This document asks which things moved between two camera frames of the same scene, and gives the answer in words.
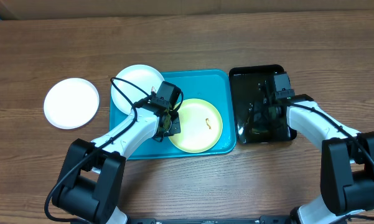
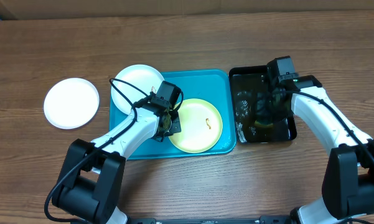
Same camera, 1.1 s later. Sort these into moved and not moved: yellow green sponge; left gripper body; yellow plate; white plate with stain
Moved: yellow green sponge
Not moved: yellow plate; left gripper body; white plate with stain
